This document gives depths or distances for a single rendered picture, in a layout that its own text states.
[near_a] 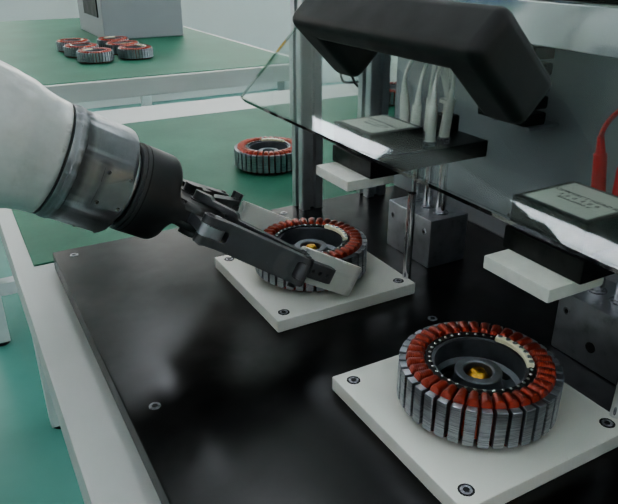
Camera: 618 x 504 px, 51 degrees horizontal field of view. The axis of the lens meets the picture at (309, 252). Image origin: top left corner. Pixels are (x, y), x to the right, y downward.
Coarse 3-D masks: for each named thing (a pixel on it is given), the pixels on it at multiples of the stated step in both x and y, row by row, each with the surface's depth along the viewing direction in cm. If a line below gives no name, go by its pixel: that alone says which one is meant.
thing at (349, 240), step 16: (288, 224) 68; (304, 224) 68; (320, 224) 68; (336, 224) 67; (288, 240) 67; (304, 240) 66; (320, 240) 66; (336, 240) 67; (352, 240) 64; (336, 256) 61; (352, 256) 61; (288, 288) 61; (304, 288) 62; (320, 288) 61
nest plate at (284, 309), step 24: (216, 264) 69; (240, 264) 67; (384, 264) 67; (240, 288) 64; (264, 288) 63; (360, 288) 63; (384, 288) 63; (408, 288) 64; (264, 312) 59; (288, 312) 59; (312, 312) 59; (336, 312) 60
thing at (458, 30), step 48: (336, 0) 24; (384, 0) 22; (432, 0) 20; (336, 48) 26; (384, 48) 22; (432, 48) 19; (480, 48) 18; (528, 48) 19; (480, 96) 20; (528, 96) 19
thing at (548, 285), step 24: (504, 240) 47; (528, 240) 45; (504, 264) 45; (528, 264) 45; (552, 264) 44; (576, 264) 42; (528, 288) 43; (552, 288) 42; (576, 288) 43; (600, 288) 53
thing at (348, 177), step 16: (336, 160) 66; (352, 160) 63; (368, 160) 61; (320, 176) 65; (336, 176) 62; (352, 176) 62; (368, 176) 61; (384, 176) 62; (416, 192) 72; (432, 192) 70
